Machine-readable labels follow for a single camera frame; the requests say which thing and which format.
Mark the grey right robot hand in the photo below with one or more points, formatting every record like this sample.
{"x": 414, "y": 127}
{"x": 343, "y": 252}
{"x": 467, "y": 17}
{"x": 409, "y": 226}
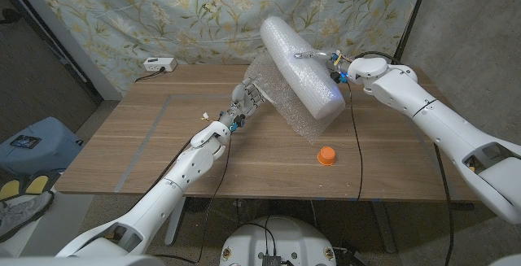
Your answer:
{"x": 335, "y": 64}

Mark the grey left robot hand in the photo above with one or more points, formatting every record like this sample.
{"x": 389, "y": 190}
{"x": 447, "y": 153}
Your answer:
{"x": 244, "y": 103}

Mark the clear bubble wrap roll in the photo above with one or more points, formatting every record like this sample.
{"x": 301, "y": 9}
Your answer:
{"x": 301, "y": 75}

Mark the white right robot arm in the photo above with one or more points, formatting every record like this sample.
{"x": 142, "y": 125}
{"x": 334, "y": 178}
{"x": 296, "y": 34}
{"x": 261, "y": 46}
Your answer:
{"x": 439, "y": 123}

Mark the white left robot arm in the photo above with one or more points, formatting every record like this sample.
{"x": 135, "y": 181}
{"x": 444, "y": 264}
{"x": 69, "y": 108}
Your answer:
{"x": 171, "y": 188}

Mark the orange plastic cup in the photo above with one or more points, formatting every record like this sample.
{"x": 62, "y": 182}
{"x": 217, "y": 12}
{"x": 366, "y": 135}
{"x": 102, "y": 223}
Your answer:
{"x": 326, "y": 156}

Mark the black backdrop stand pole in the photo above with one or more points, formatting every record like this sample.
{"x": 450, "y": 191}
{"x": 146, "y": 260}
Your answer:
{"x": 409, "y": 18}

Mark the white power outlet box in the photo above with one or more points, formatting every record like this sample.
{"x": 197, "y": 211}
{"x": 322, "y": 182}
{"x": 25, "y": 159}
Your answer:
{"x": 159, "y": 64}

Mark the floral butterfly backdrop cloth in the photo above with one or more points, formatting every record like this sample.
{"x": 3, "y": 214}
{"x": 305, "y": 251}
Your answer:
{"x": 183, "y": 18}

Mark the white table leg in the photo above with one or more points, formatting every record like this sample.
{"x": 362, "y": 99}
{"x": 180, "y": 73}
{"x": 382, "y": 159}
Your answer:
{"x": 175, "y": 221}

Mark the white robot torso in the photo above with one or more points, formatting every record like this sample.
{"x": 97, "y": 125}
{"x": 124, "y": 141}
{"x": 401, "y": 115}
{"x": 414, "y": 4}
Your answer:
{"x": 278, "y": 237}

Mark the grey table leg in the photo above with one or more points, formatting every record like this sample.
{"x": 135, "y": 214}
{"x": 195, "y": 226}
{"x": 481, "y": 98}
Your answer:
{"x": 384, "y": 225}

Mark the blue plastic storage case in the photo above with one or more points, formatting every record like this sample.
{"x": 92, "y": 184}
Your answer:
{"x": 49, "y": 152}

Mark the black and yellow shoe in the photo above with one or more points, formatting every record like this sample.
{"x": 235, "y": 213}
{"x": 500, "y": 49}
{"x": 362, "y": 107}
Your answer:
{"x": 36, "y": 184}

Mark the grey sneaker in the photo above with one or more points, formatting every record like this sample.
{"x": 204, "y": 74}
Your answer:
{"x": 22, "y": 215}

